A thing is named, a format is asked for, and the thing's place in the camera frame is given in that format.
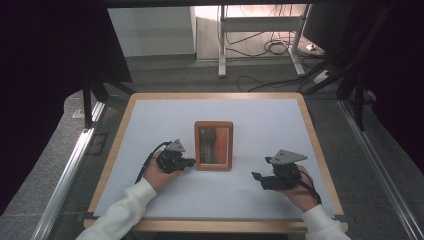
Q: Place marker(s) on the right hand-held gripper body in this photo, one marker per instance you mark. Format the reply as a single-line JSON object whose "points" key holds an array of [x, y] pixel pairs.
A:
{"points": [[283, 173]]}

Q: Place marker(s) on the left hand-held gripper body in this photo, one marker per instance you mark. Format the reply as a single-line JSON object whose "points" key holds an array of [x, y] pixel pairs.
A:
{"points": [[171, 160]]}

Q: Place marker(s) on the wooden picture frame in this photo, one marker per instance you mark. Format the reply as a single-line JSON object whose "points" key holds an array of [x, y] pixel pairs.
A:
{"points": [[214, 146]]}

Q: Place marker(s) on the person's left hand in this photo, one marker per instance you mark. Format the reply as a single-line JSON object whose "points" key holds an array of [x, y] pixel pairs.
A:
{"points": [[158, 176]]}

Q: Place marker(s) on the person's right hand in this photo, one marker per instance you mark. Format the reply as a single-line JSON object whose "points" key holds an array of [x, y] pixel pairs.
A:
{"points": [[301, 195]]}

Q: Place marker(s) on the white table mat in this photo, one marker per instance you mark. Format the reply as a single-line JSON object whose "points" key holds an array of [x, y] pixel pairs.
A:
{"points": [[260, 126]]}

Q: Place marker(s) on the wooden table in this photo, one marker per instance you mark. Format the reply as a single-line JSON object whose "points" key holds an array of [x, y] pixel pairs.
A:
{"points": [[216, 226]]}

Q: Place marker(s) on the dark floor plate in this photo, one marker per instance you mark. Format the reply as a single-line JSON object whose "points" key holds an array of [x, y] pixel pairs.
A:
{"points": [[97, 144]]}

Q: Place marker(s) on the white power strip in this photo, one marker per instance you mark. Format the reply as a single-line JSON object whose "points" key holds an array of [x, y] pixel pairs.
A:
{"points": [[321, 76]]}

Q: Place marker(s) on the black metal stand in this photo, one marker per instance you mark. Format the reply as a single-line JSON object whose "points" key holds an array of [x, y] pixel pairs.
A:
{"points": [[358, 100], [88, 106]]}

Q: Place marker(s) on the white panel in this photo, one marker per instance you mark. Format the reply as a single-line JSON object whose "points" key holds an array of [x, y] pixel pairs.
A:
{"points": [[150, 30]]}

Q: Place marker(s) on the dark monitor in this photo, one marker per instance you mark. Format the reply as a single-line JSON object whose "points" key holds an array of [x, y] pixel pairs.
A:
{"points": [[326, 26]]}

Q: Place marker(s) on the dark curtain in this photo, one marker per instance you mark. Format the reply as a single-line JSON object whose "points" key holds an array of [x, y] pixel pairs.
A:
{"points": [[400, 83], [40, 83]]}

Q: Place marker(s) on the aluminium rail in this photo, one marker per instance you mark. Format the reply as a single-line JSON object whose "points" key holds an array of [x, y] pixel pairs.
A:
{"points": [[376, 160], [66, 173]]}

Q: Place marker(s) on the white metal desk frame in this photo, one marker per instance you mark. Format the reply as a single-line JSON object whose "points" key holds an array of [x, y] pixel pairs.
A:
{"points": [[260, 23]]}

